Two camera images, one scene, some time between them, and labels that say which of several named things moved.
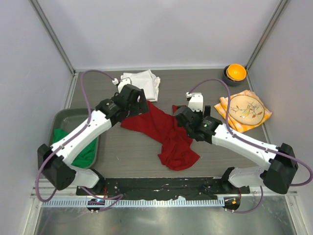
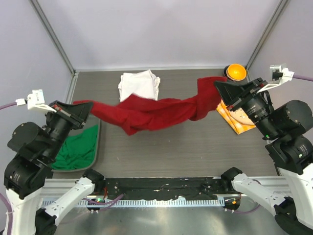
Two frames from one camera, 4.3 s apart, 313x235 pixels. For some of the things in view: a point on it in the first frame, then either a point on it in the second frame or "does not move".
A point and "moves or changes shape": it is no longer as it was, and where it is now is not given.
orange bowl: [236, 72] does not move
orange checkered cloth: [222, 107] does not move
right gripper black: [207, 112] -> [231, 94]
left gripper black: [142, 107] -> [79, 111]
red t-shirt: [169, 133] moves or changes shape
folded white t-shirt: [146, 80] does not move
